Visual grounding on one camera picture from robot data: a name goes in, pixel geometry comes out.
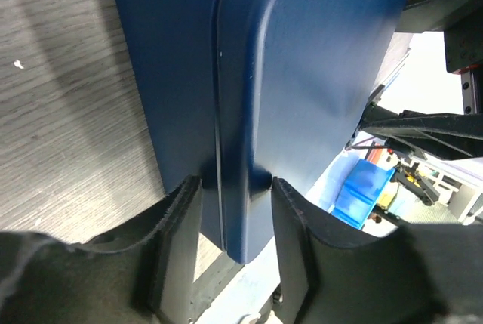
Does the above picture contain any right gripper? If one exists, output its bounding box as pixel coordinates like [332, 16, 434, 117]
[358, 0, 482, 160]

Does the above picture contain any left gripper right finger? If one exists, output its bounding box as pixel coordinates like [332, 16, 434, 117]
[271, 178, 482, 323]

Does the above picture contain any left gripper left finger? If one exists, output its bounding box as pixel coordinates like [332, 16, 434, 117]
[1, 176, 202, 323]

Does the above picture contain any navy blue lid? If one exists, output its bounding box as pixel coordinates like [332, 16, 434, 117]
[216, 0, 406, 264]

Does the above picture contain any navy blue box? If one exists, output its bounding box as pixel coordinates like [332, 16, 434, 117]
[115, 0, 225, 248]

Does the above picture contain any blue plastic bin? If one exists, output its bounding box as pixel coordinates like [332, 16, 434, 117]
[331, 159, 395, 230]

